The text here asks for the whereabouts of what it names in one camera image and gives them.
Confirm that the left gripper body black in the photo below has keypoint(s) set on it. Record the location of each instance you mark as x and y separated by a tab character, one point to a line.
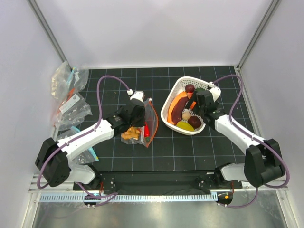
139	121

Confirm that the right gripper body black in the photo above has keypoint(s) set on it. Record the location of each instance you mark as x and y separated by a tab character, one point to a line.
200	109

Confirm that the yellow orange ginger root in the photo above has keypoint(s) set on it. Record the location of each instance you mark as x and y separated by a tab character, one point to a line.
131	133

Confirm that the dark red passion fruit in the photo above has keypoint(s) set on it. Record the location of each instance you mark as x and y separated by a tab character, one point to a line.
195	122

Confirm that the red chili pepper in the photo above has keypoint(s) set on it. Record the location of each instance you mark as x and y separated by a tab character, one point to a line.
146	130

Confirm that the white perforated plastic basket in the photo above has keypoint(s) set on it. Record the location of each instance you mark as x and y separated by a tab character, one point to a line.
180	88

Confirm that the clear zip bag orange zipper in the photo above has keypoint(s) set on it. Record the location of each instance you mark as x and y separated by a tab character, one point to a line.
152	119

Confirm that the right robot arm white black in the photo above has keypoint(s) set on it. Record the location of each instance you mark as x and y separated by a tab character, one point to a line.
263	160

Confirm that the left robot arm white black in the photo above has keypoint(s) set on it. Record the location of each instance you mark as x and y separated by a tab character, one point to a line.
55	158

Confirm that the clear bag with white label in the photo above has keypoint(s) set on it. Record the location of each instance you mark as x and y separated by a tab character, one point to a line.
72	112

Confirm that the dark purple plum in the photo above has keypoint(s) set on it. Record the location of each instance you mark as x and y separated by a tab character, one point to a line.
189	88

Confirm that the orange papaya slice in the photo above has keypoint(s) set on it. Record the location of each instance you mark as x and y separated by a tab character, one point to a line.
172	105

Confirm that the dark red meat slice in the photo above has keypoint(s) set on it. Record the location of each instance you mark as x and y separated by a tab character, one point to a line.
176	114

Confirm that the beige garlic bulb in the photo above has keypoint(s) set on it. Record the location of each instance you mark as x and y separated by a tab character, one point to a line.
186	115

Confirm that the yellow lemon slice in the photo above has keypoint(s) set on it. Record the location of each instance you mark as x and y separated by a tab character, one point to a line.
185	126

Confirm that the black grid cutting mat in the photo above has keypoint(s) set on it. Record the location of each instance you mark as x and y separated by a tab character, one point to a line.
105	91

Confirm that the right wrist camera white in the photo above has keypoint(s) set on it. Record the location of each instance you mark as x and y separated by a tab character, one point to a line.
215	91

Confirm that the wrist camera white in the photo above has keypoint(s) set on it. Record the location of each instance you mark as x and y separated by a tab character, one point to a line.
138	95
215	91

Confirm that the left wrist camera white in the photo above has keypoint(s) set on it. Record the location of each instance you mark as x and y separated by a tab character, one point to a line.
138	95

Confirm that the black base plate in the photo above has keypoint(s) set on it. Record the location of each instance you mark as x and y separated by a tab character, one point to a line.
158	182

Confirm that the aluminium frame rail right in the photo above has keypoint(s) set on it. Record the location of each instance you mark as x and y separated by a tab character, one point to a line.
258	32

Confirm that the aluminium frame rail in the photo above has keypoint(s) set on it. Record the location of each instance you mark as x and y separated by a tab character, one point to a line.
47	29
258	32

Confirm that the slotted aluminium cable duct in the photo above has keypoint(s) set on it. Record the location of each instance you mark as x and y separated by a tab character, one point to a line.
83	197

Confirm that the aluminium frame rail left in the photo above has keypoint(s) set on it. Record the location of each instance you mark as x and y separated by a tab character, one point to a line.
47	29

